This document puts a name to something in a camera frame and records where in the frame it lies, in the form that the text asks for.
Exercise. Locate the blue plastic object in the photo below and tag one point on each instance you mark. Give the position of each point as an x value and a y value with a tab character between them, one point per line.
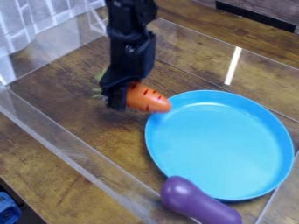
9	210

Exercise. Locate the blue round plastic tray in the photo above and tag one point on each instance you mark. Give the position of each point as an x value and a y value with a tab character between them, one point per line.
221	141

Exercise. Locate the purple toy eggplant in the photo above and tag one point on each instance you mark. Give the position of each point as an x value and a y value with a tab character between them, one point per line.
182	197

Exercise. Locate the orange toy carrot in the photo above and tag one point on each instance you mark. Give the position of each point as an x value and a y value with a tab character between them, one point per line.
141	98

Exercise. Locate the dark baseboard strip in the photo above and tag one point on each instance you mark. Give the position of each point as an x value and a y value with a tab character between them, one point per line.
255	16

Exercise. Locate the white checkered curtain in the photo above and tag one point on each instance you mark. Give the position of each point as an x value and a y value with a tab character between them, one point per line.
41	30

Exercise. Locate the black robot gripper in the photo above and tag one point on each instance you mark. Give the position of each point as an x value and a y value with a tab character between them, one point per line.
130	45

